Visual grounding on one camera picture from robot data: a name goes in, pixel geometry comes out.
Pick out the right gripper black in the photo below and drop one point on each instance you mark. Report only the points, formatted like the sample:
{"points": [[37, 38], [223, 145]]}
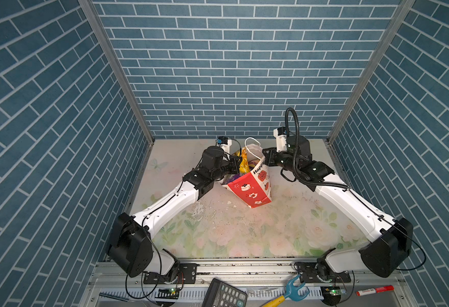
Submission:
{"points": [[270, 157]]}

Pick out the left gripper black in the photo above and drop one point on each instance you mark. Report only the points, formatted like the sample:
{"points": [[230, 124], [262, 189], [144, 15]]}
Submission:
{"points": [[234, 165]]}

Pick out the yellow snack packet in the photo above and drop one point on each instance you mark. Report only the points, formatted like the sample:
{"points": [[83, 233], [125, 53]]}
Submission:
{"points": [[244, 165]]}

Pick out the red white paper gift bag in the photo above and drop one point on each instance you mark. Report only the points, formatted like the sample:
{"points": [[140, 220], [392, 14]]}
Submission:
{"points": [[253, 188]]}

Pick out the purple snack packet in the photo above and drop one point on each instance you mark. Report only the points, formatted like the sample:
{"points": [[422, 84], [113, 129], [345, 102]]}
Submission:
{"points": [[230, 178]]}

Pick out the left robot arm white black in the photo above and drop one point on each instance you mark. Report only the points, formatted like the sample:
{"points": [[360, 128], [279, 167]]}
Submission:
{"points": [[130, 242]]}

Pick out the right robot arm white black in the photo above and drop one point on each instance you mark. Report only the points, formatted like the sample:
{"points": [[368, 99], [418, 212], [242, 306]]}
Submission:
{"points": [[389, 240]]}

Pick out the black calculator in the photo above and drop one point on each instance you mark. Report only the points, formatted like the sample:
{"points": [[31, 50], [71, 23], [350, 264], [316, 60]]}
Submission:
{"points": [[221, 294]]}

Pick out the blue yellow clamp tool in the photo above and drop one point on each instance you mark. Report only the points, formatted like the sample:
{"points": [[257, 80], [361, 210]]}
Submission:
{"points": [[295, 293]]}

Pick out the red white marker pen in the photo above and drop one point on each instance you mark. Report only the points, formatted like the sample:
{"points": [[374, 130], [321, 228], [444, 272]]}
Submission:
{"points": [[375, 290]]}

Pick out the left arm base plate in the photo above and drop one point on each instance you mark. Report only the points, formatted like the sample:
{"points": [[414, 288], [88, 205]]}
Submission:
{"points": [[180, 273]]}

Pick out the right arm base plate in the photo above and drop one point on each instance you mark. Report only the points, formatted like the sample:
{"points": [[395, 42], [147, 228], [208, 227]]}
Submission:
{"points": [[313, 272]]}

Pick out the aluminium front rail frame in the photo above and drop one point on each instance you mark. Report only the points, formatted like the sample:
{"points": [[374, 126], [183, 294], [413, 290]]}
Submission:
{"points": [[262, 279]]}

